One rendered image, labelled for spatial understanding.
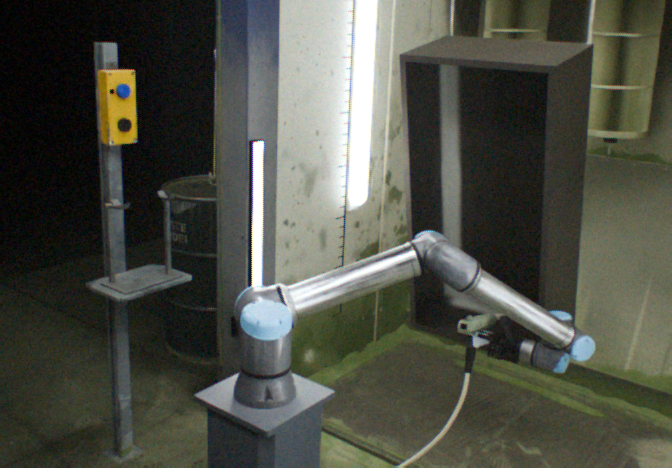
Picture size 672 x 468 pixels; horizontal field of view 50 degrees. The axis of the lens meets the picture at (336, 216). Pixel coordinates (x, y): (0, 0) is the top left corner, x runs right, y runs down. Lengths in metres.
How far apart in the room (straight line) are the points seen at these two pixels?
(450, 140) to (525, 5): 1.03
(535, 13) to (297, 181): 1.55
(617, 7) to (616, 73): 0.30
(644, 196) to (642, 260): 0.35
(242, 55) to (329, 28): 0.51
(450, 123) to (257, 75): 0.84
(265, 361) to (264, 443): 0.23
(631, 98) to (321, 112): 1.48
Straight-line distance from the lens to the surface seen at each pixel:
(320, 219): 3.34
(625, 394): 3.78
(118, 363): 3.00
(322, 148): 3.26
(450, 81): 3.08
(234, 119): 2.94
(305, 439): 2.28
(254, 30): 2.88
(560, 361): 2.72
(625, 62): 3.72
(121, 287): 2.70
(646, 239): 3.93
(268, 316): 2.13
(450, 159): 3.19
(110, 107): 2.65
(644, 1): 3.71
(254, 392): 2.19
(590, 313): 3.86
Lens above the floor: 1.74
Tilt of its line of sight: 15 degrees down
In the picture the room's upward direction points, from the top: 2 degrees clockwise
